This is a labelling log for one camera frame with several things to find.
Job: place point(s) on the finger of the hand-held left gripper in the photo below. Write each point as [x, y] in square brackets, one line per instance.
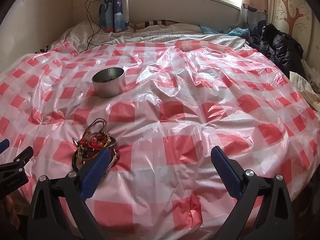
[3, 145]
[17, 158]

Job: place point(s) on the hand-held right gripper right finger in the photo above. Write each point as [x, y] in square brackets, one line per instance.
[225, 172]

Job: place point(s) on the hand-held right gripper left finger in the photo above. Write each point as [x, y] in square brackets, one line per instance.
[95, 172]

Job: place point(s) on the silver bangle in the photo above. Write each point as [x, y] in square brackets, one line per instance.
[113, 142]

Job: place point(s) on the round metal tin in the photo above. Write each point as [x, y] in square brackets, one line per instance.
[110, 87]

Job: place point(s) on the red checkered plastic sheet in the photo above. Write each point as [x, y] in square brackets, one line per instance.
[175, 105]

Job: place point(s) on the dark patterned cloth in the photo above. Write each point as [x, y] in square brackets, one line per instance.
[43, 50]

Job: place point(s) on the white printed paper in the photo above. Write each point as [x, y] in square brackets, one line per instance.
[300, 82]

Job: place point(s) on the cream cloth bag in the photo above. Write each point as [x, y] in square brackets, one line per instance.
[313, 80]

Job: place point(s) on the black puffer jacket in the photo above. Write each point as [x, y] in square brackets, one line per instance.
[280, 45]

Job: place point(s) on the blue plastic bag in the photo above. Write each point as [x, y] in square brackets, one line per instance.
[237, 32]

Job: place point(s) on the white grid duvet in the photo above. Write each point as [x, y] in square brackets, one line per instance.
[150, 33]

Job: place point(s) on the striped pillow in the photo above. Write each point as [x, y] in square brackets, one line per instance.
[152, 22]

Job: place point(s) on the blue cartoon curtain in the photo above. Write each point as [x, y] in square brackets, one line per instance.
[117, 10]

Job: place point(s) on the white cartoon curtain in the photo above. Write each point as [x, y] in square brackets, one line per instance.
[252, 10]

